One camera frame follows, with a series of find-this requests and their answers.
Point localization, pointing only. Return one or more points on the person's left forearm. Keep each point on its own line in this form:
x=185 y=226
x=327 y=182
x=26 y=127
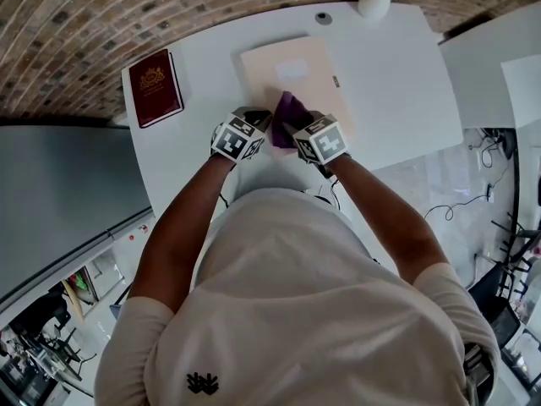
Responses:
x=181 y=226

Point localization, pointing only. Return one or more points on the person's right forearm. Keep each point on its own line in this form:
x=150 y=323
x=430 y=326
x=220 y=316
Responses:
x=389 y=218

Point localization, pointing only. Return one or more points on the peach folder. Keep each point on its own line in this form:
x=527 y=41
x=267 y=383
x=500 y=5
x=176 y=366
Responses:
x=296 y=57

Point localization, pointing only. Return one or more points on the white vase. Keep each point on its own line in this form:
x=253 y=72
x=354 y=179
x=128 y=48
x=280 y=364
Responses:
x=374 y=0

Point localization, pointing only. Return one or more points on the purple cloth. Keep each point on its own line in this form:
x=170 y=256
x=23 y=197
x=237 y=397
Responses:
x=291 y=108

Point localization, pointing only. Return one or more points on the wood framed picture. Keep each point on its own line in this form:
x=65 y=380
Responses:
x=78 y=281

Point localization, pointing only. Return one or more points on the grey desk grommet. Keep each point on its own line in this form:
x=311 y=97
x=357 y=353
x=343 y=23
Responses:
x=324 y=17

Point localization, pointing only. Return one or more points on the black folding chair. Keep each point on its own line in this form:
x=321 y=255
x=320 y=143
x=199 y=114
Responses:
x=498 y=294

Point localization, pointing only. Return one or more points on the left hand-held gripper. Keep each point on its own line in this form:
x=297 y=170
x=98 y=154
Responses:
x=232 y=142

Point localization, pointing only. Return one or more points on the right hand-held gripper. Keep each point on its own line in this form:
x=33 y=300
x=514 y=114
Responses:
x=325 y=142

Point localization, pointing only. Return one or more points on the grey board panel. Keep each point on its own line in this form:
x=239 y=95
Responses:
x=63 y=193

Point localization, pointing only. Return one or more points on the person's white shirt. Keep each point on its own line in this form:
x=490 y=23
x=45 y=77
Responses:
x=296 y=303

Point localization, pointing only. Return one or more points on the dark red book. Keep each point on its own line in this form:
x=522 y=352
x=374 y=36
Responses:
x=154 y=87

